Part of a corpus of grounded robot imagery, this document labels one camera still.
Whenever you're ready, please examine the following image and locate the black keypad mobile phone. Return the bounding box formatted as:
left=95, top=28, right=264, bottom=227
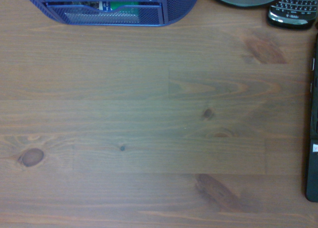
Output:
left=267, top=0, right=318, bottom=30

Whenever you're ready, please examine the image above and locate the green card in organizer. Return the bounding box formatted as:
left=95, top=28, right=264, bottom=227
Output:
left=98, top=1, right=139, bottom=13

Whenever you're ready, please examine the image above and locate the black laptop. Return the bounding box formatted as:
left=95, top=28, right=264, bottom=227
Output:
left=305, top=33, right=318, bottom=203

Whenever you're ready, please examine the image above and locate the blue mesh desk organizer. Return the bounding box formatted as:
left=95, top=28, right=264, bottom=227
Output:
left=17, top=0, right=201, bottom=27

